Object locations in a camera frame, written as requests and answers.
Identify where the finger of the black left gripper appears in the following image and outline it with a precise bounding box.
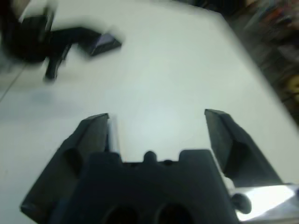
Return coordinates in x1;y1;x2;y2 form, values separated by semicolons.
50;27;101;46

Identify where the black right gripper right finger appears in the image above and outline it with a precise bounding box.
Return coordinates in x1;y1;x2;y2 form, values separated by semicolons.
205;109;283;187

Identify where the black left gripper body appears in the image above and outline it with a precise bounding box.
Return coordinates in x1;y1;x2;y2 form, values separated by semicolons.
0;15;71;81

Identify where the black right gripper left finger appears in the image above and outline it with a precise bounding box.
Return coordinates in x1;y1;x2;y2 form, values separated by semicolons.
20;113;110;217

